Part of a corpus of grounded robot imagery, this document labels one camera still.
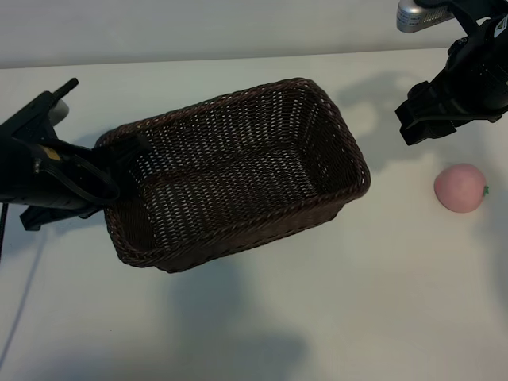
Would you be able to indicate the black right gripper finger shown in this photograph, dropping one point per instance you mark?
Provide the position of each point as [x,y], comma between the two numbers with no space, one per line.
[417,106]
[428,134]

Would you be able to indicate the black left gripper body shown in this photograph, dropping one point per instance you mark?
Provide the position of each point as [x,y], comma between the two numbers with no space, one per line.
[101,166]

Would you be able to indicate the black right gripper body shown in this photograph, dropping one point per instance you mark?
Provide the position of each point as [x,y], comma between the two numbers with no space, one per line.
[476,79]

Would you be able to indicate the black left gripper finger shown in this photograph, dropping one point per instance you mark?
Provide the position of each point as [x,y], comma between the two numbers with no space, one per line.
[133,152]

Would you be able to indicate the pink peach with green leaf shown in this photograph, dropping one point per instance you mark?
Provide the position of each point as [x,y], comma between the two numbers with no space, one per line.
[458,188]

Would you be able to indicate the dark brown wicker basket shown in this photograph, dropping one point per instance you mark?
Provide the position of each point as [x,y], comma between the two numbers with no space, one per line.
[238,174]

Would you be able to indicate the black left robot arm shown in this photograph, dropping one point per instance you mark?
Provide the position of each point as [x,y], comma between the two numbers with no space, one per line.
[24,174]

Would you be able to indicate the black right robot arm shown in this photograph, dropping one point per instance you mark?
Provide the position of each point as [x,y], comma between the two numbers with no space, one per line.
[498,16]

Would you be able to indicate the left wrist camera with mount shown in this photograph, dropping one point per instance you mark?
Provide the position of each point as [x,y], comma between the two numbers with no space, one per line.
[39,109]

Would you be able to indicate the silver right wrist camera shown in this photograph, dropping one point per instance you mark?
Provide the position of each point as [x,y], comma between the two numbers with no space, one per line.
[414,16]

